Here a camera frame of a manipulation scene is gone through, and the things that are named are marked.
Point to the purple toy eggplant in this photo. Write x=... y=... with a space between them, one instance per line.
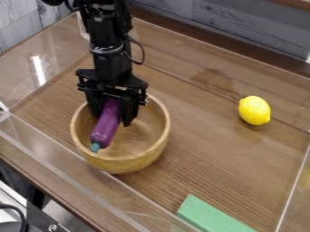
x=105 y=127

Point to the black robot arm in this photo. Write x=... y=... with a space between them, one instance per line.
x=108 y=23

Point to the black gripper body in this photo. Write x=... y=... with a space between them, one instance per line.
x=111 y=77

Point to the clear acrylic corner bracket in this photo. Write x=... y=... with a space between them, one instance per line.
x=81 y=29

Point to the green block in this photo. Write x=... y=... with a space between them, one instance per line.
x=207 y=218

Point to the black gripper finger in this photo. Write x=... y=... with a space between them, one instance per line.
x=128 y=110
x=95 y=100

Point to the brown wooden bowl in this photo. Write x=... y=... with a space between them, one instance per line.
x=136 y=145

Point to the clear acrylic enclosure wall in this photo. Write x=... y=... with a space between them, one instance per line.
x=244 y=168

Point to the yellow toy lemon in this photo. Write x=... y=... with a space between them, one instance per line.
x=254 y=110

